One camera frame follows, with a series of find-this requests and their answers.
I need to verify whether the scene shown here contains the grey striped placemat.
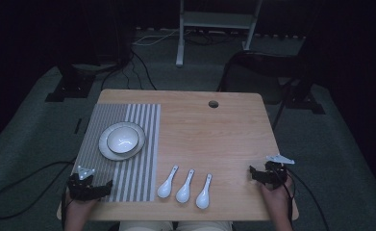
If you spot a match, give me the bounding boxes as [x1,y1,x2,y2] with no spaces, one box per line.
[74,103,162,203]

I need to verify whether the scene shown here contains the white round plate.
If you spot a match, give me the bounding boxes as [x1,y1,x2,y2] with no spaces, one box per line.
[98,121,147,162]

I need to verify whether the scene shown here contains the black stand with flat base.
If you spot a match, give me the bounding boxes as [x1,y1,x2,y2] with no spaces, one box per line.
[44,0,134,103]

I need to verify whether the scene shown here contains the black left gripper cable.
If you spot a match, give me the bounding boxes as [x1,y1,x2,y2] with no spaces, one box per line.
[0,159,77,221]

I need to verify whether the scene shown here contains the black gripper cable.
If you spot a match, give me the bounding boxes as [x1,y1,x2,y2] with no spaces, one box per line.
[0,159,77,221]
[285,167,332,231]

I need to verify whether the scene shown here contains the person's left hand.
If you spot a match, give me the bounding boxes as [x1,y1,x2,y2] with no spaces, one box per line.
[64,190,97,216]

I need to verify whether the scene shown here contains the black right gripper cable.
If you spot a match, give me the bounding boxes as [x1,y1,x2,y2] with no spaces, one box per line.
[285,167,332,231]

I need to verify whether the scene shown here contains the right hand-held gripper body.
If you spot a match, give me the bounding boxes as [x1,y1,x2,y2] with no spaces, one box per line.
[262,153,296,191]

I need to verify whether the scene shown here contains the black stand base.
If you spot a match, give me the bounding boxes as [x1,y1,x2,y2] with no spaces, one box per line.
[285,90,326,116]

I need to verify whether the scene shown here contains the white floor cable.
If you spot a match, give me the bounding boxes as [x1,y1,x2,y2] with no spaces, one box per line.
[132,28,193,47]

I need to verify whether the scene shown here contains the black floor cables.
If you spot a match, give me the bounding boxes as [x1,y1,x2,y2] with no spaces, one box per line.
[100,49,159,91]

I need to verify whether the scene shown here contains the white ceramic spoon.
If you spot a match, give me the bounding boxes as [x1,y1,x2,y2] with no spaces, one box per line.
[175,168,196,204]
[195,173,213,210]
[157,165,180,199]

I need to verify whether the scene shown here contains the person's right hand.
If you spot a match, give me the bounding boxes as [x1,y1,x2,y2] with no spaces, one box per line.
[260,176,294,214]

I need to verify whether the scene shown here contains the white metal stand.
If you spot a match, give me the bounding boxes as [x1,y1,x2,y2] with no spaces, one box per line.
[175,0,264,68]

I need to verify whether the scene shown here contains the white ceramic bowl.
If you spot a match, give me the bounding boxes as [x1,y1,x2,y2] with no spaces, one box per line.
[106,125,140,155]

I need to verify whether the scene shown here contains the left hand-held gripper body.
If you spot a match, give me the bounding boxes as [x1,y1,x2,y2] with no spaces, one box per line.
[66,165,96,202]

